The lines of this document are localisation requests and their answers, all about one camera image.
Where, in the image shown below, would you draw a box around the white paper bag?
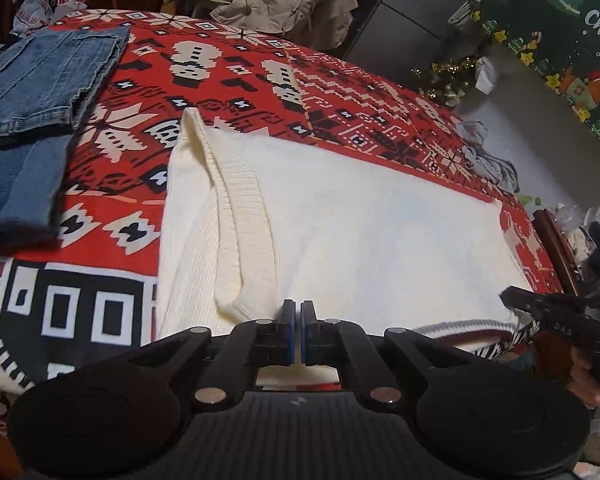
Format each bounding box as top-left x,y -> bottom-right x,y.
475,55 -> 502,95

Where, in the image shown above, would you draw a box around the gold tinsel decoration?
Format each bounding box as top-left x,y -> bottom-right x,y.
412,57 -> 481,108

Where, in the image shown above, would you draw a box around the grey refrigerator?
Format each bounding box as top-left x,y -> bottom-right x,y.
340,0 -> 501,78

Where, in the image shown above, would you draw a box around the blue jeans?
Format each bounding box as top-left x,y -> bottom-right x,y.
0,25 -> 131,253

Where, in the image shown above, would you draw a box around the beige jacket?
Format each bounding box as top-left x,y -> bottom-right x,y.
202,0 -> 361,51

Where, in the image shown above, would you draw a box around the grey cloth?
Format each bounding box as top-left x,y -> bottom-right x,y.
455,121 -> 520,195

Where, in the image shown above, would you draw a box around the cream knit vest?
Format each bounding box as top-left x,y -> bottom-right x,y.
157,108 -> 536,386

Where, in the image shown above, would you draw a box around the green Christmas banner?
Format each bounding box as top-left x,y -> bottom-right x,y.
472,0 -> 600,163

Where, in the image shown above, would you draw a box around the person's right hand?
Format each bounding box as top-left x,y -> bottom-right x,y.
570,347 -> 600,408

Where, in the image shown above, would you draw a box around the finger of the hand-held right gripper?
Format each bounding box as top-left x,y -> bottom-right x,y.
501,286 -> 546,317

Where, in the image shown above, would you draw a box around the red patterned blanket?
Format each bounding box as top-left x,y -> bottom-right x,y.
0,7 -> 571,421

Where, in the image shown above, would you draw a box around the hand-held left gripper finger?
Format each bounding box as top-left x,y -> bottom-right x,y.
301,301 -> 461,407
145,301 -> 297,407

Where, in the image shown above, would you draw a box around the brown wooden frame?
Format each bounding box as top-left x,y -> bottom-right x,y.
532,208 -> 583,296

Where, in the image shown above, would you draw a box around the white plastic bag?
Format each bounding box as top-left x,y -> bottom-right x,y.
12,0 -> 53,36

